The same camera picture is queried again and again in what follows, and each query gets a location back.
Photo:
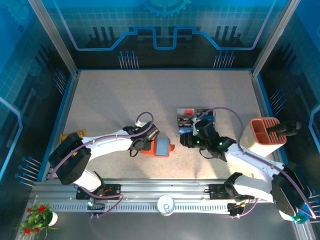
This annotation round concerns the red flower plant white pot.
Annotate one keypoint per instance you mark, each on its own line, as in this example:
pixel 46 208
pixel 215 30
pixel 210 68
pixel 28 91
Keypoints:
pixel 37 217

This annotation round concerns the yellow snack bag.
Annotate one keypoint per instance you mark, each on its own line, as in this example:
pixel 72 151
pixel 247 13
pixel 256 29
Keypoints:
pixel 68 136

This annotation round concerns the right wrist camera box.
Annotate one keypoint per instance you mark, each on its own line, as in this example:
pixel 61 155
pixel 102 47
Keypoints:
pixel 195 126

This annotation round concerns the white orange utensil holder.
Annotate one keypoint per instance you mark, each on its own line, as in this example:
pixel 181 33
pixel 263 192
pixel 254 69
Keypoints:
pixel 262 127

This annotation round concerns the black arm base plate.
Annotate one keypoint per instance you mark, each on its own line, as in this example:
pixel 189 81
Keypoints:
pixel 216 191
pixel 115 190

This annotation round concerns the white paper cup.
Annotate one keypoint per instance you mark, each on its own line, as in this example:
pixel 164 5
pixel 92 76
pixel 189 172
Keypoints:
pixel 165 203

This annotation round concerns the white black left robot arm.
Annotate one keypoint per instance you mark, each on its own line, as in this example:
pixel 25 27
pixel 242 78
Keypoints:
pixel 107 147

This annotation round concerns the orange grey card holder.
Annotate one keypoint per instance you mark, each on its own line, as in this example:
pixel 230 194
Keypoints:
pixel 162 147

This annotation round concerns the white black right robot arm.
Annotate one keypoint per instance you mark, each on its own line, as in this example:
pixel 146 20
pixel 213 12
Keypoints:
pixel 257 163

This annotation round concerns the aluminium frame post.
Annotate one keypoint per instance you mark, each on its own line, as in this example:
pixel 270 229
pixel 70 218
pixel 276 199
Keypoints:
pixel 272 37
pixel 53 37

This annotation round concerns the aluminium extrusion beam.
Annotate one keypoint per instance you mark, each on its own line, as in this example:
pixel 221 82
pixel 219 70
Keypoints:
pixel 162 187

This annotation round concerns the aluminium blue side rail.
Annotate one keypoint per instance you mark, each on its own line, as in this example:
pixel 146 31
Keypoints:
pixel 65 105
pixel 261 105

